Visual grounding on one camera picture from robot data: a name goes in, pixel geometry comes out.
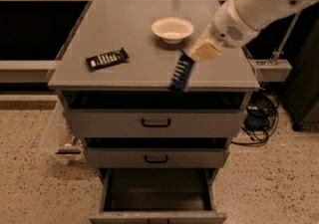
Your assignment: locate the grey middle drawer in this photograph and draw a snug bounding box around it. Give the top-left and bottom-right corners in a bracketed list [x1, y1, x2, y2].
[86, 148, 230, 168]

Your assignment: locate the metal railing beam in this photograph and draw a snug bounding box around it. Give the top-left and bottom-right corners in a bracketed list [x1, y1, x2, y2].
[0, 61, 60, 83]

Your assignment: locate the blue box with cables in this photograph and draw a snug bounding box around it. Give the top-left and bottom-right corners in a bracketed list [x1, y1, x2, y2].
[231, 92, 280, 146]

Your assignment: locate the white paper bowl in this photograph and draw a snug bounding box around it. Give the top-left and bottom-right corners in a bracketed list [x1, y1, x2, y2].
[152, 17, 194, 44]

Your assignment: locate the grey bottom drawer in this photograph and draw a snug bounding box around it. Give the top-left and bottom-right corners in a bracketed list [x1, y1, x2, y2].
[89, 168, 226, 224]

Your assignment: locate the grey drawer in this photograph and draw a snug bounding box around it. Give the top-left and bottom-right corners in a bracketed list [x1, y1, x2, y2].
[89, 168, 226, 224]
[65, 110, 246, 138]
[86, 148, 230, 168]

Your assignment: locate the grey top drawer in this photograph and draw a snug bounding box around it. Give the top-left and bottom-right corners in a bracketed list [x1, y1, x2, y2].
[65, 110, 246, 138]

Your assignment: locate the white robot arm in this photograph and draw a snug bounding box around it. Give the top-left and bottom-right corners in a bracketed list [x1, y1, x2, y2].
[187, 0, 318, 62]

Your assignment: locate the clear plastic bin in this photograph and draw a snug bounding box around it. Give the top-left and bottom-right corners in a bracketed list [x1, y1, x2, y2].
[39, 103, 86, 164]

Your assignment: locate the blue rxbar blueberry bar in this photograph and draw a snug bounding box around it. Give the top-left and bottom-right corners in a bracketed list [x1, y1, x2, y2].
[168, 50, 194, 93]

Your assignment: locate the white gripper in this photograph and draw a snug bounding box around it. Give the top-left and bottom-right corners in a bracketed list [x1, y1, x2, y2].
[188, 0, 259, 63]

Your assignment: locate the black snack bar wrapper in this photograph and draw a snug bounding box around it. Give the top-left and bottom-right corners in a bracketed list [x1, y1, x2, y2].
[86, 48, 129, 71]

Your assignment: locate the grey drawer cabinet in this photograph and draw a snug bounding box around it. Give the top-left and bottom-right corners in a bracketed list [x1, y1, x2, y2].
[47, 0, 261, 224]

